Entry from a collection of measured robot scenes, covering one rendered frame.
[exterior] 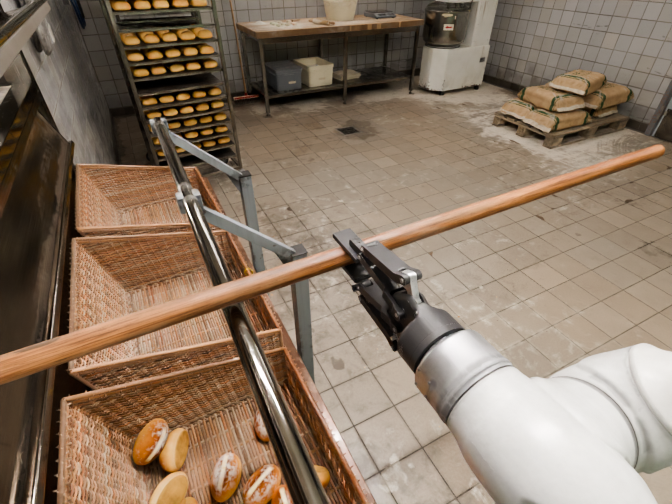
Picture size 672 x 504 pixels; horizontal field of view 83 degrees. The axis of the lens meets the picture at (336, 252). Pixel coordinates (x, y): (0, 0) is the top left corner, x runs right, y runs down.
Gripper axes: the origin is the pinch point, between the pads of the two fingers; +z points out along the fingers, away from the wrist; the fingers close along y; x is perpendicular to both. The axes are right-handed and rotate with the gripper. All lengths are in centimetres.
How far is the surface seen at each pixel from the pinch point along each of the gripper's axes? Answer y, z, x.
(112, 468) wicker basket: 48, 14, -47
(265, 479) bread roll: 55, 0, -20
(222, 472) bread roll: 55, 6, -28
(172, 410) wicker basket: 52, 24, -35
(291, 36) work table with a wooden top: 35, 412, 158
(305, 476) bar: 2.3, -23.7, -18.2
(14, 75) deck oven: -1, 146, -56
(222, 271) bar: 2.3, 7.9, -17.6
